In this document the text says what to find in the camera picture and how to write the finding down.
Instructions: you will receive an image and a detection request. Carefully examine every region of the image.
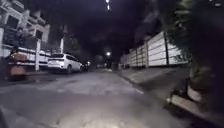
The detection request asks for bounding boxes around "white fence with posts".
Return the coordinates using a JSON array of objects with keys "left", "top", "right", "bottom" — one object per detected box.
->
[{"left": 0, "top": 39, "right": 52, "bottom": 72}]

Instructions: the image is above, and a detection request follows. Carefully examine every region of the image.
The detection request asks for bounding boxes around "concrete sidewalk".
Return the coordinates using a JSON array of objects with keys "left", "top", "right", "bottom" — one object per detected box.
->
[{"left": 120, "top": 66, "right": 192, "bottom": 101}]

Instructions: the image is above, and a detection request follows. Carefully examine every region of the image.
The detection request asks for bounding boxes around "pale multi-storey building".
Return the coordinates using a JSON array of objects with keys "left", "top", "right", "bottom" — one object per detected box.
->
[{"left": 0, "top": 0, "right": 52, "bottom": 51}]

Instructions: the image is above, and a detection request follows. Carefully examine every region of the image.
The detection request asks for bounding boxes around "concrete kerb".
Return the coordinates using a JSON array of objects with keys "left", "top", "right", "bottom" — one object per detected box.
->
[{"left": 114, "top": 69, "right": 224, "bottom": 128}]

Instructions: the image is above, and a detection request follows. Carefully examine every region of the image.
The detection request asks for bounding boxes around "orange vehicle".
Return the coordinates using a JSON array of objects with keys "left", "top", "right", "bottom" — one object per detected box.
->
[{"left": 4, "top": 49, "right": 29, "bottom": 81}]

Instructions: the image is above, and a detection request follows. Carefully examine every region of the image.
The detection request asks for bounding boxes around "white car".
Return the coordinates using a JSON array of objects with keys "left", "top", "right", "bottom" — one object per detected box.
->
[{"left": 46, "top": 53, "right": 84, "bottom": 75}]

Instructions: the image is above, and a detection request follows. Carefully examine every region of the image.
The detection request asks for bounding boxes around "street lamp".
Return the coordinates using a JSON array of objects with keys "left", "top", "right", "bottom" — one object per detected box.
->
[{"left": 105, "top": 0, "right": 111, "bottom": 11}]

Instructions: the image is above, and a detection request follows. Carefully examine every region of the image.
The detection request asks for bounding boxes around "white panel wall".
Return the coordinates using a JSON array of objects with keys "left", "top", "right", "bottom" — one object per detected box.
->
[{"left": 119, "top": 31, "right": 190, "bottom": 69}]

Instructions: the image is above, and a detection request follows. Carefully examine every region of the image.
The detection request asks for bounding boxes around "grey concrete road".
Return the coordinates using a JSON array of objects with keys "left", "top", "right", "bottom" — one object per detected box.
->
[{"left": 0, "top": 69, "right": 201, "bottom": 128}]

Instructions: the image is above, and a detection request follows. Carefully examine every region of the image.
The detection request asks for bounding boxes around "leafy bush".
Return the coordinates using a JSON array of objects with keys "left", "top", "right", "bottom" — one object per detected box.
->
[{"left": 166, "top": 0, "right": 224, "bottom": 111}]

